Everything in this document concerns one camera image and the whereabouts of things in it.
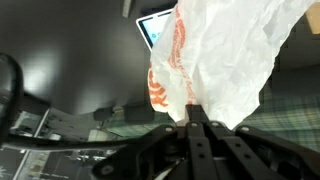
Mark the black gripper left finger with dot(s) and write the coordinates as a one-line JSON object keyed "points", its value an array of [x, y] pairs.
{"points": [[166, 153]]}

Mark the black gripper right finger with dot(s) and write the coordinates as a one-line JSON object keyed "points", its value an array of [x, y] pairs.
{"points": [[266, 160]]}

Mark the white plastic bag orange print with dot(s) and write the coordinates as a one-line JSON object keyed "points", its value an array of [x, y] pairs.
{"points": [[226, 56]]}

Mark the green plaid sofa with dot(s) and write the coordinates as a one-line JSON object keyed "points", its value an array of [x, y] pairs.
{"points": [[290, 116]]}

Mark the white framed tablet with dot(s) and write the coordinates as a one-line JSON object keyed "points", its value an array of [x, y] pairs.
{"points": [[153, 30]]}

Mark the grey marker pen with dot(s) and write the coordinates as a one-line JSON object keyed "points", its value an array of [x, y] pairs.
{"points": [[126, 8]]}

